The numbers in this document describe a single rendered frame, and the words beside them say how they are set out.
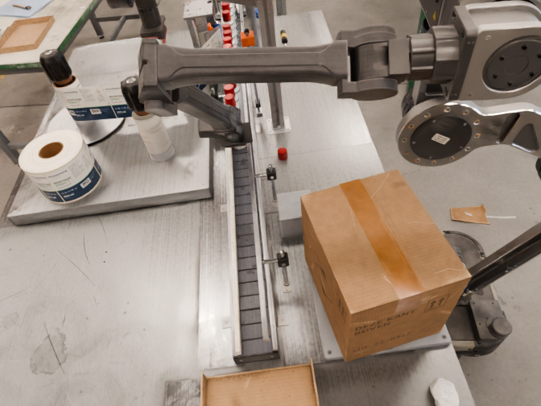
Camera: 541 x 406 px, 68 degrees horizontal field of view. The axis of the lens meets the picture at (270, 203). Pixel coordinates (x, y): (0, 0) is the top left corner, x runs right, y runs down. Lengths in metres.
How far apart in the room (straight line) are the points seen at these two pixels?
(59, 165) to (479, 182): 2.14
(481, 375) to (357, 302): 1.28
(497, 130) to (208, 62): 0.70
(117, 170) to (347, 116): 0.86
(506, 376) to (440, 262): 1.24
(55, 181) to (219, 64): 0.85
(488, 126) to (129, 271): 1.03
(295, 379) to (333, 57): 0.71
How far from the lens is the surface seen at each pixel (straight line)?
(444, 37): 0.69
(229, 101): 1.28
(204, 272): 1.18
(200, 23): 1.74
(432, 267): 0.83
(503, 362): 2.05
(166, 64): 0.69
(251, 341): 1.01
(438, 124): 1.02
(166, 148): 1.42
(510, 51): 0.71
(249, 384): 1.03
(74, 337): 1.23
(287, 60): 0.67
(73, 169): 1.39
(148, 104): 0.76
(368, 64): 0.68
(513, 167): 2.75
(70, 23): 2.85
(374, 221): 0.87
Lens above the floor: 1.81
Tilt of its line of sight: 50 degrees down
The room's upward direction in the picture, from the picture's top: 9 degrees counter-clockwise
